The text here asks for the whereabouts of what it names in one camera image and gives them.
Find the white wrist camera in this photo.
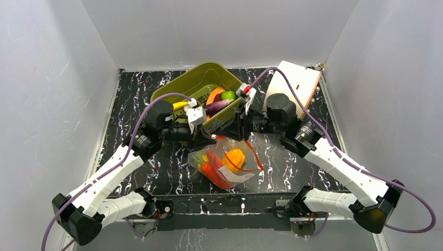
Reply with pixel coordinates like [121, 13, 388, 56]
[186, 98, 207, 134]
[236, 83, 257, 115]

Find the green toy lime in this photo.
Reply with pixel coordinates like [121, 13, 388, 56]
[221, 91, 236, 100]

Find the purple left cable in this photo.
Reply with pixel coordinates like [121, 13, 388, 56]
[41, 92, 194, 251]

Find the yellow toy pepper small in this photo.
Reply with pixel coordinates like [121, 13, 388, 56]
[221, 149, 246, 174]

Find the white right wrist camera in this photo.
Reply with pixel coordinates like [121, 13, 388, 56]
[236, 83, 257, 115]

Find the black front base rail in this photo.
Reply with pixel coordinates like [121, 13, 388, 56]
[156, 192, 309, 231]

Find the white cylindrical appliance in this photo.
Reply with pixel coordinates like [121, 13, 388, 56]
[265, 61, 322, 109]

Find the purple toy eggplant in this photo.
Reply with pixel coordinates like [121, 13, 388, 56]
[203, 99, 233, 115]

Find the olive green plastic bin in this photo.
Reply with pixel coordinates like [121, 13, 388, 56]
[151, 62, 242, 132]

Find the red toy chili pepper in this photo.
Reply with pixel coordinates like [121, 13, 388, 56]
[206, 150, 227, 181]

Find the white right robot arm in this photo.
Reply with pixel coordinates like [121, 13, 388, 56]
[218, 94, 402, 234]

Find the orange toy papaya slice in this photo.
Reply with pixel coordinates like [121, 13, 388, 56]
[206, 87, 226, 105]

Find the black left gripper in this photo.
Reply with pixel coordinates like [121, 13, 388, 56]
[160, 123, 217, 152]

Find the yellow toy banana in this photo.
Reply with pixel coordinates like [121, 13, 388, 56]
[172, 101, 189, 111]

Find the clear zip bag orange zipper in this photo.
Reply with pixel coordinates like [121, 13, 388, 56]
[188, 135, 264, 190]

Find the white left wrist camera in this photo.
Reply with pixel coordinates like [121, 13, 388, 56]
[186, 98, 207, 134]

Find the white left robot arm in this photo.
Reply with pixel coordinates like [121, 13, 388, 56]
[52, 99, 210, 246]

